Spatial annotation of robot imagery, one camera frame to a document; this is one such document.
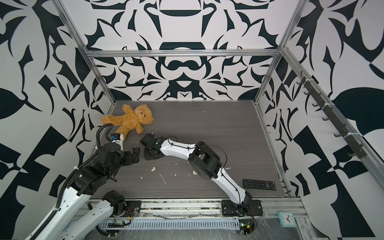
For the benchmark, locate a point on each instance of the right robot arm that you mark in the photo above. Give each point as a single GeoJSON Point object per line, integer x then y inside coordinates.
{"type": "Point", "coordinates": [205, 162]}

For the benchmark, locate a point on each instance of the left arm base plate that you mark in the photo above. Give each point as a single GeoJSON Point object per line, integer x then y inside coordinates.
{"type": "Point", "coordinates": [132, 208]}

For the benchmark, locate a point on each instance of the white cable duct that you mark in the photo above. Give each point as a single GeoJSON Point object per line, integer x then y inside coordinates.
{"type": "Point", "coordinates": [174, 224]}

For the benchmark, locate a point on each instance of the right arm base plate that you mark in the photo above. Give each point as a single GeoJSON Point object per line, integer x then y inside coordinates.
{"type": "Point", "coordinates": [229, 209]}

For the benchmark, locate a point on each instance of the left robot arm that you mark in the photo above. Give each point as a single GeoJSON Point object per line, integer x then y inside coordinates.
{"type": "Point", "coordinates": [82, 183]}

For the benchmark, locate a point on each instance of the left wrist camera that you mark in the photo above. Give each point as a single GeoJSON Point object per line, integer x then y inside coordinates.
{"type": "Point", "coordinates": [118, 139]}

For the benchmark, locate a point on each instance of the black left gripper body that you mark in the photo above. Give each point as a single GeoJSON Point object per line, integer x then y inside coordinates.
{"type": "Point", "coordinates": [128, 159]}

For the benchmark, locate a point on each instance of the wall hook rail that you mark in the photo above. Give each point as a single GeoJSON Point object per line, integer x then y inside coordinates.
{"type": "Point", "coordinates": [334, 115]}

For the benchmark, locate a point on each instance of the brown teddy bear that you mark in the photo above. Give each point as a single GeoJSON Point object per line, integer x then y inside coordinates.
{"type": "Point", "coordinates": [131, 120]}

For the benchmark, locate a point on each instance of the small green desk clock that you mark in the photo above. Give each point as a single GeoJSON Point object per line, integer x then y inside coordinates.
{"type": "Point", "coordinates": [287, 220]}

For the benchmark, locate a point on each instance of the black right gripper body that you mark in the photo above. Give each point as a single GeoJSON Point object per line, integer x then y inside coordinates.
{"type": "Point", "coordinates": [148, 154]}

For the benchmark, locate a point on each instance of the aluminium frame corner post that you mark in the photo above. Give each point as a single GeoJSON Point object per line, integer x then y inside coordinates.
{"type": "Point", "coordinates": [267, 77]}

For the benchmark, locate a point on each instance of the black remote control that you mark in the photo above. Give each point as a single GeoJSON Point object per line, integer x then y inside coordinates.
{"type": "Point", "coordinates": [259, 185]}

